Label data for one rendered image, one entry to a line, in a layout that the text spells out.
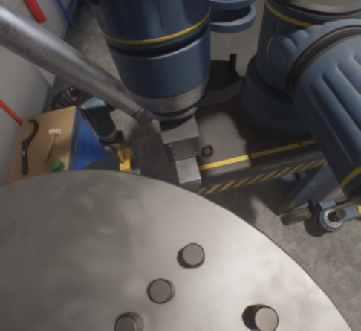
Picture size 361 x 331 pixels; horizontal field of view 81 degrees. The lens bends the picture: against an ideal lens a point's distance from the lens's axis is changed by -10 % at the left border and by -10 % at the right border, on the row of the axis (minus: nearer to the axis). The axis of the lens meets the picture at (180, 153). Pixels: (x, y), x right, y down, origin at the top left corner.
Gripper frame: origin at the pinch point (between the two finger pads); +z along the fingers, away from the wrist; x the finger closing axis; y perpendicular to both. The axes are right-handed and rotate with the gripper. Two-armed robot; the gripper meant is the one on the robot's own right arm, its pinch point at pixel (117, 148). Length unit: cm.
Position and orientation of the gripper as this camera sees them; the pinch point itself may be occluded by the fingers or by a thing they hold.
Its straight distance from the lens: 140.2
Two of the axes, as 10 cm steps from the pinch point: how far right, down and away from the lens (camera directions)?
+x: 9.8, -1.8, -0.2
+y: 1.4, 8.4, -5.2
